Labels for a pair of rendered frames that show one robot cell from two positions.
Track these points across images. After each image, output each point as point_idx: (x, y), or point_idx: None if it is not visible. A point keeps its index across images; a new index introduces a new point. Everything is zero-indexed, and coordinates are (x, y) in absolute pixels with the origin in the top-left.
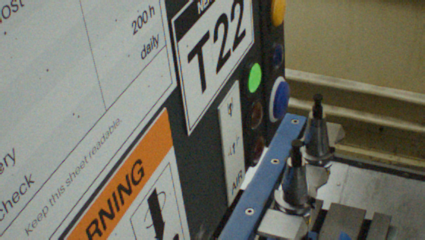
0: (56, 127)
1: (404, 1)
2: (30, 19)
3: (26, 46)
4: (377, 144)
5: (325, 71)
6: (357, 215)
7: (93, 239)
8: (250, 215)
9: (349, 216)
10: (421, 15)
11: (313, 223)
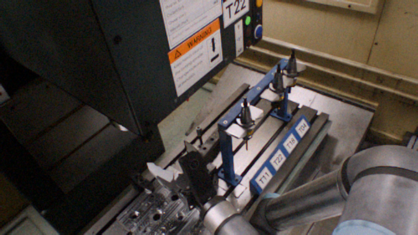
0: (193, 12)
1: (351, 15)
2: None
3: None
4: (331, 84)
5: (310, 46)
6: (313, 111)
7: (197, 40)
8: (258, 89)
9: (309, 111)
10: (358, 22)
11: (292, 111)
